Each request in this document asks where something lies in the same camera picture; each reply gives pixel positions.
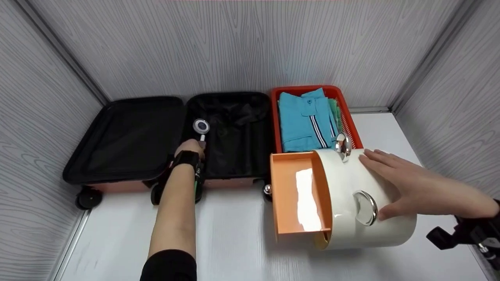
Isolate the person's right hand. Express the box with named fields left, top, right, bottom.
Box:
left=358, top=148, right=491, bottom=221

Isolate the folded green cloth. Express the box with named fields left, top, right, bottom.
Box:
left=328, top=98, right=344, bottom=134

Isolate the white round storage box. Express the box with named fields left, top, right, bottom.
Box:
left=312, top=132, right=418, bottom=251

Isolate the round white hand mirror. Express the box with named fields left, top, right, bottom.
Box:
left=193, top=119, right=211, bottom=143

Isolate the pink suitcase with black lining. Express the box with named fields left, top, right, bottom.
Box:
left=62, top=92, right=274, bottom=211

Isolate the orange drawer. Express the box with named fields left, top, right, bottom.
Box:
left=269, top=151, right=333, bottom=244

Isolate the person's left forearm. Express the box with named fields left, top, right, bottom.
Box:
left=139, top=163, right=198, bottom=281

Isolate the red plastic basket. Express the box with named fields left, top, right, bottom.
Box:
left=270, top=85, right=364, bottom=154

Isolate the folded blue polo shirt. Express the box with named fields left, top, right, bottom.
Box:
left=278, top=88, right=339, bottom=153

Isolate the person's left hand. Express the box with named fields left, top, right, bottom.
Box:
left=174, top=139, right=206, bottom=160

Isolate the person's right forearm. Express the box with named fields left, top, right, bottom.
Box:
left=484, top=198, right=500, bottom=219

